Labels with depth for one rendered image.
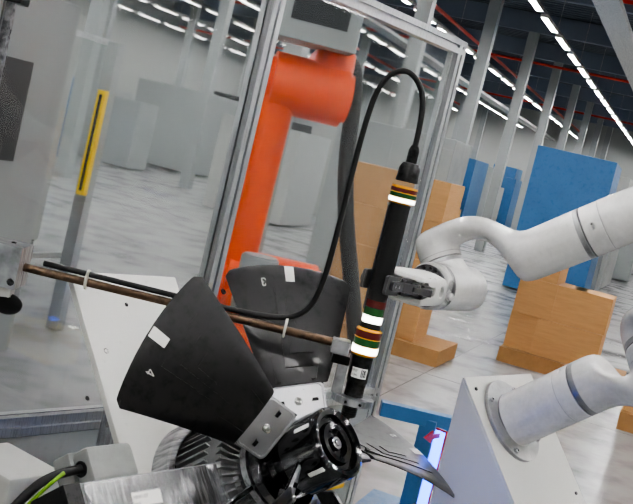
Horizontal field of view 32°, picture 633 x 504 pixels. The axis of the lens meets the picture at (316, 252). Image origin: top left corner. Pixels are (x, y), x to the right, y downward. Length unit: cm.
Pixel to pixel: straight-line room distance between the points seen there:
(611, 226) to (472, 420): 67
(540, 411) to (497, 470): 15
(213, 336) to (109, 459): 23
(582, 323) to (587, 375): 873
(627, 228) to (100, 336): 89
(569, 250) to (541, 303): 918
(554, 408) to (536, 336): 873
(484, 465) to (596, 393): 28
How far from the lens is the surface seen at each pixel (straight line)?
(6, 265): 185
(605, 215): 191
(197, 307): 164
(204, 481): 174
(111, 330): 190
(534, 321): 1116
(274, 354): 185
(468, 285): 199
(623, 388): 231
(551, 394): 240
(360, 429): 202
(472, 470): 242
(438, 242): 200
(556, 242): 193
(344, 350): 181
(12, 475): 207
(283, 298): 190
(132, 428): 184
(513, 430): 245
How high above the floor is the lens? 167
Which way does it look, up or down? 6 degrees down
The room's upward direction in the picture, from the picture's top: 14 degrees clockwise
